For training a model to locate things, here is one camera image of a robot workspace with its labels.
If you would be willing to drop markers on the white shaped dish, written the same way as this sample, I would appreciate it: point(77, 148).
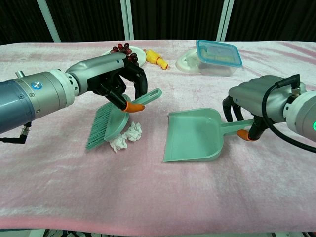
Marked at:
point(187, 63)

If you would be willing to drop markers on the white paper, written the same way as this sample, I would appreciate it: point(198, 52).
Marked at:
point(132, 132)

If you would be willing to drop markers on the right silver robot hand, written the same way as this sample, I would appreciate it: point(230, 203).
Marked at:
point(259, 96)

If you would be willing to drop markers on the black backdrop curtain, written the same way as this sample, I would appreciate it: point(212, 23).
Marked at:
point(172, 17)

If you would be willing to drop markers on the clear container blue lid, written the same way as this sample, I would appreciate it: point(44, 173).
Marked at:
point(217, 54)

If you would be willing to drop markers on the green plastic tray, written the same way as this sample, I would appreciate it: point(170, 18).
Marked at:
point(192, 133)

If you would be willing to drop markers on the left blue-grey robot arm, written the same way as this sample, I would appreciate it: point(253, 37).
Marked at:
point(29, 98)

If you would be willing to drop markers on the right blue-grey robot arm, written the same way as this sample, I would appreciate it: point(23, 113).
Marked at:
point(303, 113)

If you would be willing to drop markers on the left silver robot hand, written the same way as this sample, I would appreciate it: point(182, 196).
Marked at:
point(98, 66)

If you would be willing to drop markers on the dark red grape bunch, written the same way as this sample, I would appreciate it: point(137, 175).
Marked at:
point(123, 48)

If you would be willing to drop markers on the white frame post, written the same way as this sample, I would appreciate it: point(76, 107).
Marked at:
point(49, 22)
point(127, 19)
point(225, 19)

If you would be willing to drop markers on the green hand brush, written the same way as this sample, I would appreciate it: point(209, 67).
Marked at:
point(116, 118)

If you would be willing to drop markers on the pink plush table cloth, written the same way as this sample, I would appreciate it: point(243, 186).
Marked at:
point(148, 192)

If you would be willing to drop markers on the yellow rubber chicken toy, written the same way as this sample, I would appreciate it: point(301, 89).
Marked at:
point(153, 57)

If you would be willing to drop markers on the round white plate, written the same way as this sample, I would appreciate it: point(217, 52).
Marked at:
point(139, 53)

